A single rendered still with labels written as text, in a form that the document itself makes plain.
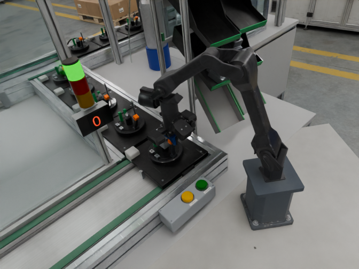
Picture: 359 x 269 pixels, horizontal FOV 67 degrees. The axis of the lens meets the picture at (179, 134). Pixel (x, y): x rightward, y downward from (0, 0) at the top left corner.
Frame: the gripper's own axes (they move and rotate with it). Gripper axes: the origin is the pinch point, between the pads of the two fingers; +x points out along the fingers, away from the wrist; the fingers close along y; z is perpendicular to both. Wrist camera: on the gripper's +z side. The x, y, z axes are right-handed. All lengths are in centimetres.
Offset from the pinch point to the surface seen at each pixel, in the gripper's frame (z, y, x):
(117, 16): -426, 217, 91
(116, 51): -114, 43, 14
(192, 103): -10.2, 19.2, 0.2
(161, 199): 8.2, -15.3, 13.8
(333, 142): 34, 61, 23
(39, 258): -6, -55, 18
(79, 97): -17.4, -20.9, -20.5
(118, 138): -29.8, -8.3, 12.6
